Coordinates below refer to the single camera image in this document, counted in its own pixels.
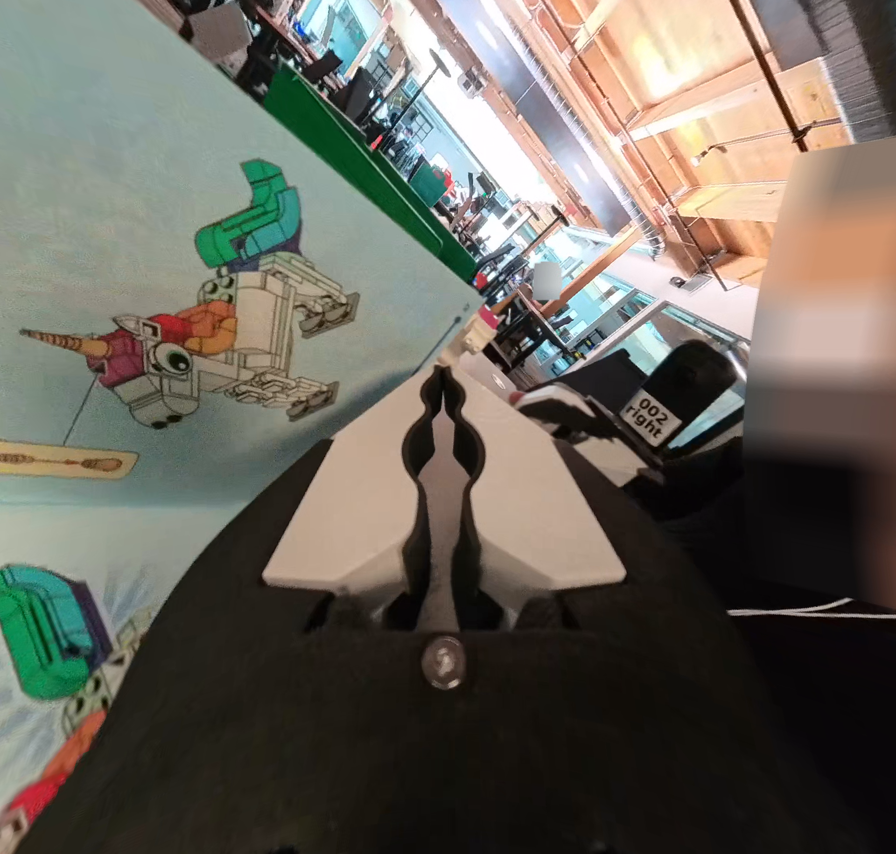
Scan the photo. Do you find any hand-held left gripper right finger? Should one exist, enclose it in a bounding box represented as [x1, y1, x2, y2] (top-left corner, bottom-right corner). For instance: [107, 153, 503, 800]
[446, 370, 627, 623]

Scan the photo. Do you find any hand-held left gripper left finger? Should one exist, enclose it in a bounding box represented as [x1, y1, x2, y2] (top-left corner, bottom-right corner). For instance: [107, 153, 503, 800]
[262, 366, 447, 620]

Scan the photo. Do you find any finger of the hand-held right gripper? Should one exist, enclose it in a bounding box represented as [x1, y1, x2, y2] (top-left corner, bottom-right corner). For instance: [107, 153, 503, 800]
[553, 431, 665, 486]
[519, 384, 599, 423]

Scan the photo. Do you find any lego instruction booklet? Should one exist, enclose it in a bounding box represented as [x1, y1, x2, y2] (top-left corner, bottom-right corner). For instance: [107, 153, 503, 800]
[0, 0, 485, 851]

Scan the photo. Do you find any green cardboard box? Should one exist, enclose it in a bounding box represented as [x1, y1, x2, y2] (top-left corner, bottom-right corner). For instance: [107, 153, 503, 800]
[262, 63, 485, 285]

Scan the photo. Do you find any black floor lamp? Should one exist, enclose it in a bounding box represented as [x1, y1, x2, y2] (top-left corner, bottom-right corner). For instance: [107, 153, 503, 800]
[400, 48, 455, 131]

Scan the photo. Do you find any ribbed metal duct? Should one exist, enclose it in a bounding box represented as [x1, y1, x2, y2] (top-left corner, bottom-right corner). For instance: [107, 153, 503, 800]
[616, 193, 674, 262]

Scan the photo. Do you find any white cord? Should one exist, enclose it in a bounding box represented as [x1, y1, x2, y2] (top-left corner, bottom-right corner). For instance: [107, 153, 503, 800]
[728, 597, 856, 618]

